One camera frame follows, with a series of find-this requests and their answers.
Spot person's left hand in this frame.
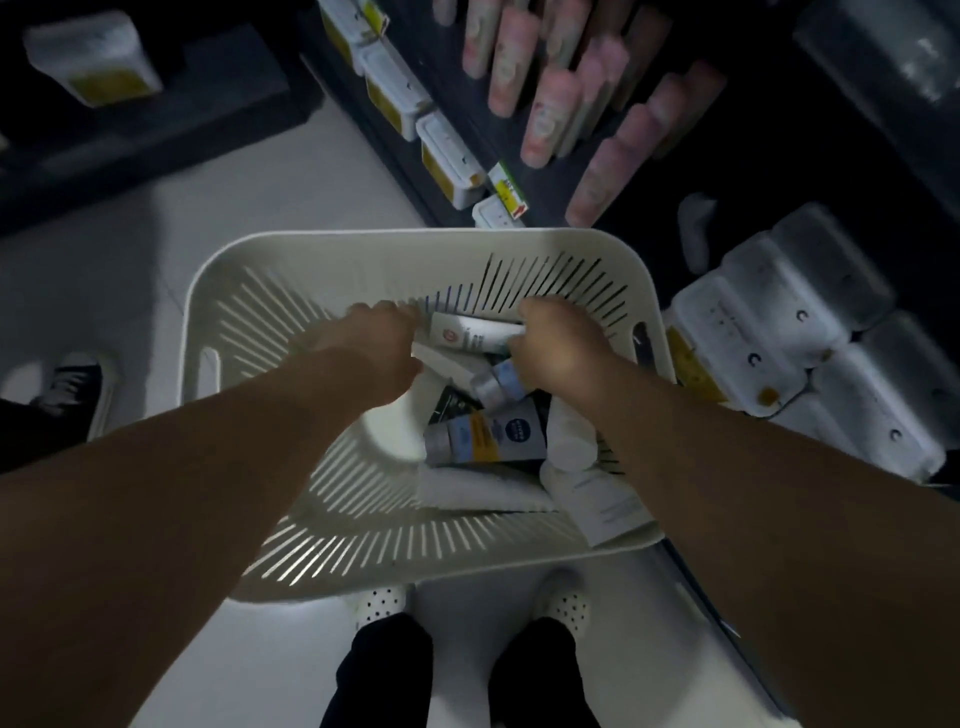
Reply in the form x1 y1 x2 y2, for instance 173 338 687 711
299 299 425 410

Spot person's left white shoe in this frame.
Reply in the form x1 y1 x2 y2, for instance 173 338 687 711
353 584 410 631

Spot person's left forearm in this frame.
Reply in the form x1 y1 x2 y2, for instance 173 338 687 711
0 352 376 728

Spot small white plastic object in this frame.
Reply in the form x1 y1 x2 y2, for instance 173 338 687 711
678 193 718 275

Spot person's white shoe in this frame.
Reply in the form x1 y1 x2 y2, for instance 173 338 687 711
353 584 410 631
532 573 592 639

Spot person's right forearm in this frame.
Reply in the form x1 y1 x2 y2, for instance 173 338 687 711
584 367 960 728

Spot black side shelving unit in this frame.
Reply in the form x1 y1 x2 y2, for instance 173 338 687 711
0 0 324 234

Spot Nivea Men tube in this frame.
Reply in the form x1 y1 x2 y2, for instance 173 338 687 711
423 397 553 468
472 358 526 410

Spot cream slotted plastic basket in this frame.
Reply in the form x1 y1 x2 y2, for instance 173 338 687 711
179 227 676 605

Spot person's right hand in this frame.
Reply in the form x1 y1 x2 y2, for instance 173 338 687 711
509 296 628 410

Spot black Mentholatum tube orange band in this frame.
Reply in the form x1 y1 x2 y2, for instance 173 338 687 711
428 383 485 425

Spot person's right white shoe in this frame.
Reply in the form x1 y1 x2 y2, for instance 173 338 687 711
532 573 592 639

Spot person's black trousers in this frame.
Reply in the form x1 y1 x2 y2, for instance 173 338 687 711
320 613 601 728
0 397 46 474

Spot stack of white hinged packs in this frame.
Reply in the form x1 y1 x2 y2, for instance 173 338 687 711
663 202 960 481

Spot row of pink tall bottles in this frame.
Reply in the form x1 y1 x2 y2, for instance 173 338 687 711
433 0 727 229

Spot pile of tubes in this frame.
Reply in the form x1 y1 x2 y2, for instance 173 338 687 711
416 416 655 549

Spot dark grey shelf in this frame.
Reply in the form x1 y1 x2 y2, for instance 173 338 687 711
299 0 960 496

